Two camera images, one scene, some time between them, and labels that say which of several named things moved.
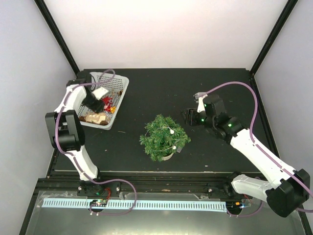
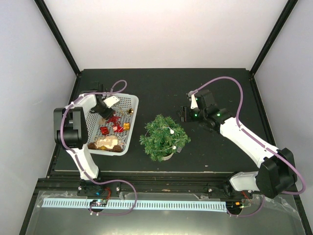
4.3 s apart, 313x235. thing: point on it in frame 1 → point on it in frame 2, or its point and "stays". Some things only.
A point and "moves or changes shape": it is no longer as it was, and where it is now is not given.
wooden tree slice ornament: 95,118 → 108,141
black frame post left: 43,7 stays
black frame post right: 274,37 stays
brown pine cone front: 103,123 → 117,148
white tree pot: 166,158 stays
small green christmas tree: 163,137 stays
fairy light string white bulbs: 171,132 stays
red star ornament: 106,101 → 113,120
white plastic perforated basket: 117,86 moves or changes shape
